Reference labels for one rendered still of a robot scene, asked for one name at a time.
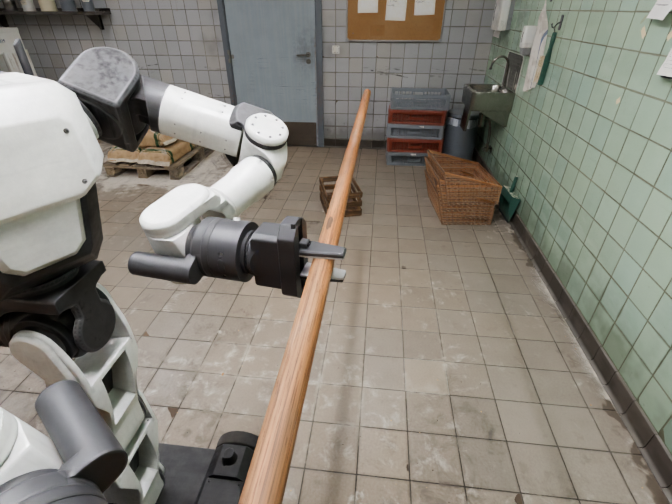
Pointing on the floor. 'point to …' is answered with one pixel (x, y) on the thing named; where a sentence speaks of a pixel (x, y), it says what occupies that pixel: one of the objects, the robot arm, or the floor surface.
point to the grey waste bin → (454, 145)
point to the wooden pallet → (161, 166)
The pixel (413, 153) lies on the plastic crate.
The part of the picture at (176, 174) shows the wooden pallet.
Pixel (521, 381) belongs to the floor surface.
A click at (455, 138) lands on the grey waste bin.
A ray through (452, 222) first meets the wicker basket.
